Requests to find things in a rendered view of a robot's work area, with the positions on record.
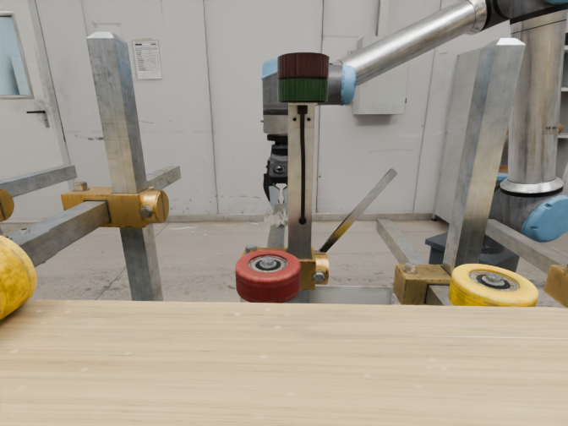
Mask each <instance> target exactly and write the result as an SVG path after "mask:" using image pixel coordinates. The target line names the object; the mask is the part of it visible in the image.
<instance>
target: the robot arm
mask: <svg viewBox="0 0 568 426"><path fill-rule="evenodd" d="M567 13H568V0H458V1H457V3H454V4H452V5H450V6H448V7H446V8H443V9H441V10H440V11H438V12H436V13H434V14H431V15H430V16H428V17H426V18H424V19H421V20H419V21H417V22H415V23H413V24H411V25H409V26H407V27H405V28H403V29H401V30H398V31H397V32H395V33H393V34H391V35H388V36H387V37H384V38H382V39H380V40H378V41H376V42H374V43H372V44H370V45H368V46H366V47H364V48H362V49H360V50H358V51H356V52H354V53H351V54H349V55H347V56H345V57H343V58H341V59H339V60H337V61H335V62H333V63H330V66H329V78H328V79H327V80H328V81H329V87H328V101H325V102H324V103H318V105H316V106H344V105H349V104H350V103H351V102H352V99H353V97H354V94H355V89H356V86H358V85H360V84H362V83H364V82H366V81H368V80H370V79H372V78H374V77H376V76H379V75H381V74H383V73H385V72H387V71H389V70H391V69H393V68H395V67H397V66H399V65H401V64H403V63H405V62H407V61H409V60H411V59H413V58H415V57H418V56H420V55H422V54H424V53H425V52H428V51H430V50H432V49H434V48H436V47H437V46H440V45H442V44H444V43H446V42H447V41H451V40H453V39H455V38H457V37H458V36H461V35H463V34H466V35H469V36H472V35H475V34H477V33H479V32H481V31H483V30H486V29H488V28H490V27H492V26H495V25H498V24H500V23H503V22H505V21H507V20H510V28H511V38H516V39H517V40H519V41H521V42H523V43H524V44H525V50H524V54H523V58H522V65H521V69H520V73H519V77H518V81H517V86H516V93H515V97H514V101H513V105H512V109H511V116H510V121H509V150H508V173H500V172H498V176H497V179H496V184H495V187H494V195H493V198H492V203H491V207H490V211H489V219H495V220H496V221H498V222H500V223H502V224H504V225H506V226H508V227H509V228H511V229H513V230H515V231H517V232H519V233H520V234H522V235H524V236H526V237H528V238H530V239H532V240H533V241H536V242H540V243H547V242H550V241H553V240H555V239H557V238H559V237H560V236H561V235H562V234H565V233H566V232H567V231H568V196H566V195H563V187H564V183H563V181H562V180H560V179H559V178H558V177H556V176H555V167H556V155H557V144H558V132H559V120H560V98H561V86H562V74H563V63H564V51H565V29H566V17H567ZM261 80H262V94H263V110H264V111H263V118H261V119H260V122H261V123H264V124H263V132H264V133H265V134H267V140H269V141H275V144H274V145H272V146H271V153H270V157H269V158H268V160H267V166H266V168H267V173H264V175H263V176H264V182H263V188H264V191H265V194H266V197H267V199H268V200H269V202H270V205H271V207H272V209H273V210H274V206H275V204H280V201H279V199H278V197H279V195H280V189H279V188H278V187H277V186H276V184H277V183H285V184H286V185H287V186H286V187H285V188H284V189H283V190H282V194H283V197H284V200H283V204H287V201H288V103H281V102H280V101H277V81H278V80H279V79H278V78H277V58H272V59H269V60H267V61H265V62H264V63H263V66H262V78H261ZM503 252H505V247H504V246H503V245H501V244H500V243H498V242H496V241H494V240H493V239H492V238H490V237H489V236H487V235H486V234H484V239H483V246H482V250H481V254H501V253H503Z"/></svg>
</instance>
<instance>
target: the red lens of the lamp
mask: <svg viewBox="0 0 568 426"><path fill-rule="evenodd" d="M329 66H330V57H329V56H327V55H323V54H316V53H293V54H286V55H281V56H279V57H277V78H278V79H279V78H282V77H291V76H318V77H325V78H327V79H328V78H329Z"/></svg>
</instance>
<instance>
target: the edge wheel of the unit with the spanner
mask: <svg viewBox="0 0 568 426"><path fill-rule="evenodd" d="M235 275H236V289H237V292H238V295H239V296H240V297H241V298H242V299H244V300H246V301H247V302H250V303H285V302H287V301H289V300H291V299H292V298H294V297H295V296H297V294H298V293H299V290H300V287H301V264H300V261H299V260H298V259H297V258H296V257H295V256H294V255H292V254H289V253H287V252H284V251H279V250H260V251H255V252H252V253H249V254H245V255H244V256H243V257H241V258H240V259H239V260H238V261H237V263H236V265H235Z"/></svg>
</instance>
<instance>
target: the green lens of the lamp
mask: <svg viewBox="0 0 568 426"><path fill-rule="evenodd" d="M328 87H329V81H328V80H324V79H283V80H278V81H277V101H328Z"/></svg>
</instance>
